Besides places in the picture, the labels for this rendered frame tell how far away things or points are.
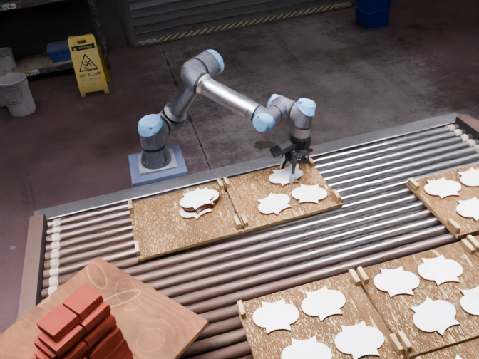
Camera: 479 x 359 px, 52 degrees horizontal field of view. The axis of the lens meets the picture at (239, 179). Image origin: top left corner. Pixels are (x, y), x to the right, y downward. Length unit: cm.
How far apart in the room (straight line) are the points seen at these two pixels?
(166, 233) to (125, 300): 43
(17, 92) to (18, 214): 170
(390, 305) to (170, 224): 88
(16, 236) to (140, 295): 230
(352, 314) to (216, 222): 65
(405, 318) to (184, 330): 67
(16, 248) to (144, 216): 179
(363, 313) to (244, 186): 79
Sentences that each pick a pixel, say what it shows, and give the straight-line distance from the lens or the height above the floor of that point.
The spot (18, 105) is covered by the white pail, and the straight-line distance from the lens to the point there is 541.
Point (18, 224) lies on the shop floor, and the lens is 391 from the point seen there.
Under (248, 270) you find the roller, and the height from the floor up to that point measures 92.
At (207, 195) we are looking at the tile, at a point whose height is 98.
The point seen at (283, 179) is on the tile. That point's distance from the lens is 210.
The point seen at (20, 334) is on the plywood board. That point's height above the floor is 104.
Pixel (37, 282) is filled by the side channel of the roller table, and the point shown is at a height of 95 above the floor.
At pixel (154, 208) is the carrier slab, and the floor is 94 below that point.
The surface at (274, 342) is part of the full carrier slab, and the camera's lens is 154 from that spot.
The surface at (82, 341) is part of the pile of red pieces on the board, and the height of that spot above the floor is 124.
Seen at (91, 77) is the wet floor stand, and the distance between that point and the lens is 543.
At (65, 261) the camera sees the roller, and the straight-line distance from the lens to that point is 200.
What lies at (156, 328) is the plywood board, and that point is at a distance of 150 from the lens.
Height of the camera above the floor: 220
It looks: 36 degrees down
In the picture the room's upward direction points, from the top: 7 degrees counter-clockwise
